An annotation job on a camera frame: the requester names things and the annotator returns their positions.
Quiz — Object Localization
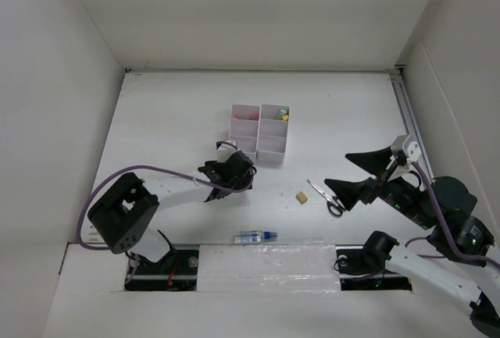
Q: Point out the right white compartment organizer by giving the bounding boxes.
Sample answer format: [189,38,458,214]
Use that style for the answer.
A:
[256,104,290,164]

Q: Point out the blue capped glue bottle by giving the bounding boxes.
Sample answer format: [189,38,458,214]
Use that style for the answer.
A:
[233,230,278,244]

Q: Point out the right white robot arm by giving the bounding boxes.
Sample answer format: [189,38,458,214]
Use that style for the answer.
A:
[324,136,499,337]

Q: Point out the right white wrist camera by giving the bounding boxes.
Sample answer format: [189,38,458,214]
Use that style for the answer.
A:
[390,134,422,180]

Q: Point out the aluminium rail right side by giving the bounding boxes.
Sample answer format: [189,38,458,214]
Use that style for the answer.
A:
[388,65,434,179]

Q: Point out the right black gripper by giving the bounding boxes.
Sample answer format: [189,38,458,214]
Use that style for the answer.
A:
[323,143,435,228]

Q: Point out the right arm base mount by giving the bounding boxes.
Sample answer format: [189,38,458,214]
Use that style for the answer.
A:
[333,246,413,291]

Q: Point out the red highlighter pen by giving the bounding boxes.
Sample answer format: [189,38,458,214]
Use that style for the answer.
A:
[231,108,259,121]

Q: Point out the yellow eraser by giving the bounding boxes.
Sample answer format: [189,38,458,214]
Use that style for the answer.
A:
[296,192,308,204]

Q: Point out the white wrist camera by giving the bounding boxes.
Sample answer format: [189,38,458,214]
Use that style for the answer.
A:
[216,140,238,162]
[390,134,422,180]

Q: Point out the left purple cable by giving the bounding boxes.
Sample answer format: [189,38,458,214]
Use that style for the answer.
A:
[73,141,255,251]

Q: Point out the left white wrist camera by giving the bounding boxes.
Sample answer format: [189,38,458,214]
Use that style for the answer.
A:
[216,140,238,162]

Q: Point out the black handled scissors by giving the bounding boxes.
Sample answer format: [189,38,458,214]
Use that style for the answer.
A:
[307,180,346,218]

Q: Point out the white compartment organizer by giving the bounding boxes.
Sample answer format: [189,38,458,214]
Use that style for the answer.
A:
[256,104,290,164]
[229,104,260,162]

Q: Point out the green capped correction tape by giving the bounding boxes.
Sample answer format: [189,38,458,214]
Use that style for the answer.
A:
[274,109,288,120]

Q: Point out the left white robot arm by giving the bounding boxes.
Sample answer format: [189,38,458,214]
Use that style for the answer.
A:
[87,151,257,273]

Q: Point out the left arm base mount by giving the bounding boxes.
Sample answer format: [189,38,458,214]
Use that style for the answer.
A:
[124,229,200,292]

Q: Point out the left white compartment organizer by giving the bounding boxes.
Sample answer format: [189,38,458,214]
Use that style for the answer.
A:
[229,104,260,162]

